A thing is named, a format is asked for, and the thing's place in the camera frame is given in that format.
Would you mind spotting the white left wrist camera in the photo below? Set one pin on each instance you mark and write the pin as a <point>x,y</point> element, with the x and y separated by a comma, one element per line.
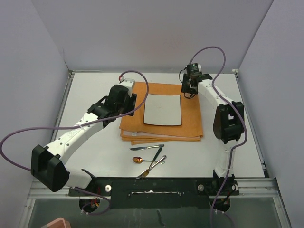
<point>129,84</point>

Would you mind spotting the gold fork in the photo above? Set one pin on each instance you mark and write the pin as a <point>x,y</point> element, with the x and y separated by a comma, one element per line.
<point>147,171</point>

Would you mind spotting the white square plate black rim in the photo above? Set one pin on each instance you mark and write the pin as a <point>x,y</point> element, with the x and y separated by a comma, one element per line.
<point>162,110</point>

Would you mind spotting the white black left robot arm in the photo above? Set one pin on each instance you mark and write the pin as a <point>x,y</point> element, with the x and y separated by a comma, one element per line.
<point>48,162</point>

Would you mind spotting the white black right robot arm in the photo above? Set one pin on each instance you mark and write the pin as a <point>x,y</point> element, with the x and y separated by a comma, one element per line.
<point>229,115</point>

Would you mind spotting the gold spoon dark handle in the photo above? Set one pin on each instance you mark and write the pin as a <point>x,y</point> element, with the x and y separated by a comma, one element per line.
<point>146,158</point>

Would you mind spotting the pink plastic bin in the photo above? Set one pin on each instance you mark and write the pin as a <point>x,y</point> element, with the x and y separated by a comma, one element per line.
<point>58,223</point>

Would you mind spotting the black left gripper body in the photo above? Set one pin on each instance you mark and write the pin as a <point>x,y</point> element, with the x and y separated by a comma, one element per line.
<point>127,107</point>

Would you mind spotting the iridescent ornate teaspoon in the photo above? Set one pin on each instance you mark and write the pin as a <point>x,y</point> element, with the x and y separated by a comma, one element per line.
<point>162,162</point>

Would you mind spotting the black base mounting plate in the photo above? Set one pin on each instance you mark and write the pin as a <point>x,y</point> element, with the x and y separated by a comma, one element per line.
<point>160,193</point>

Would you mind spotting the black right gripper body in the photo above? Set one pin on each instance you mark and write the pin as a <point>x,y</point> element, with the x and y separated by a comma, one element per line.
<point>186,87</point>

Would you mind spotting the silver table knife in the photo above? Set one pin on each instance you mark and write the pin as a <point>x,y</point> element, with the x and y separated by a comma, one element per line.
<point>146,147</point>

